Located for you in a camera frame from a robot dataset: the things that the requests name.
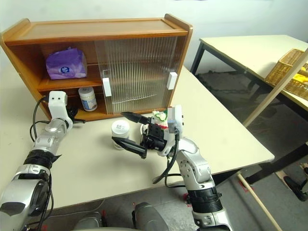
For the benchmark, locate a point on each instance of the ribbed clear sliding door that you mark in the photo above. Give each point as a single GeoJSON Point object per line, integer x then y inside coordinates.
{"type": "Point", "coordinates": [99, 72]}
{"type": "Point", "coordinates": [144, 72]}

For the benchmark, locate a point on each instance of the grey rounded shape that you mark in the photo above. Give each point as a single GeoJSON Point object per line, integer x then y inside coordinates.
{"type": "Point", "coordinates": [87, 222]}
{"type": "Point", "coordinates": [151, 216]}

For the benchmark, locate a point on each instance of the pale wooden stick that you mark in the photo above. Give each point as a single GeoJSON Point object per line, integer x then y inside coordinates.
{"type": "Point", "coordinates": [260, 204]}
{"type": "Point", "coordinates": [274, 90]}

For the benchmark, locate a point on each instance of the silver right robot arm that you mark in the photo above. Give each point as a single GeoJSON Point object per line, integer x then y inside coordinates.
{"type": "Point", "coordinates": [197, 168]}

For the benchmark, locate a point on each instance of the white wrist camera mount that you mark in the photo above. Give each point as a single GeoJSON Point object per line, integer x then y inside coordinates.
{"type": "Point", "coordinates": [57, 101]}
{"type": "Point", "coordinates": [176, 118]}

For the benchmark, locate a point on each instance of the white jar with blue label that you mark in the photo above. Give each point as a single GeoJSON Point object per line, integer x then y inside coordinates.
{"type": "Point", "coordinates": [87, 101]}
{"type": "Point", "coordinates": [120, 128]}

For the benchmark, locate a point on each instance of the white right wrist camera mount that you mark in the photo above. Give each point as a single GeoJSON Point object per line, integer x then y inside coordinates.
{"type": "Point", "coordinates": [176, 118]}

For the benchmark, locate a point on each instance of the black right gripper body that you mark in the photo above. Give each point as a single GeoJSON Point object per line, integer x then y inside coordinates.
{"type": "Point", "coordinates": [155, 138]}

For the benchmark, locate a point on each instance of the wicker basket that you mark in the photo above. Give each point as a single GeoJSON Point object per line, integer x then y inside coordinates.
{"type": "Point", "coordinates": [281, 69]}

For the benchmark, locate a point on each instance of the wooden cabinet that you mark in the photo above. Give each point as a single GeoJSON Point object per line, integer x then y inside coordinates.
{"type": "Point", "coordinates": [96, 29]}

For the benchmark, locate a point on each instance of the white plush toy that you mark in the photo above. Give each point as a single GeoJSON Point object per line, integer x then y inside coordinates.
{"type": "Point", "coordinates": [160, 118]}

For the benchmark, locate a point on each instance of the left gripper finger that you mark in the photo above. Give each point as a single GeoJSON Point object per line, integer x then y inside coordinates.
{"type": "Point", "coordinates": [79, 121]}

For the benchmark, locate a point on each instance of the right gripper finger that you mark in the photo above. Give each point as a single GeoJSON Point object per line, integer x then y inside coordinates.
{"type": "Point", "coordinates": [131, 146]}
{"type": "Point", "coordinates": [137, 118]}

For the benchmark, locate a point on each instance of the black table leg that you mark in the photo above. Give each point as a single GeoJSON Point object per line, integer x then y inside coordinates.
{"type": "Point", "coordinates": [276, 162]}

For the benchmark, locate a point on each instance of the black shoe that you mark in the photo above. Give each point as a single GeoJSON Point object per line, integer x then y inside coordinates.
{"type": "Point", "coordinates": [294, 188]}

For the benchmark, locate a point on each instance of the yellow block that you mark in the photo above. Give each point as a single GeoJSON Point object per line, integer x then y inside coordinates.
{"type": "Point", "coordinates": [300, 78]}

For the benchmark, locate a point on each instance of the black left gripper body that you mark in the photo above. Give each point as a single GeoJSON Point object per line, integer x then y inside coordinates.
{"type": "Point", "coordinates": [72, 114]}

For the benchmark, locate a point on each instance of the purple tissue pack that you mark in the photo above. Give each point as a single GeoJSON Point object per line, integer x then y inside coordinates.
{"type": "Point", "coordinates": [65, 65]}

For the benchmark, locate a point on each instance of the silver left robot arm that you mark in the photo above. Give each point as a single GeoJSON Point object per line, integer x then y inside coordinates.
{"type": "Point", "coordinates": [48, 137]}

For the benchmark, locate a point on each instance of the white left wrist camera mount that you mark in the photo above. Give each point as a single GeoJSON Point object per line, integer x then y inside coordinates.
{"type": "Point", "coordinates": [57, 101]}

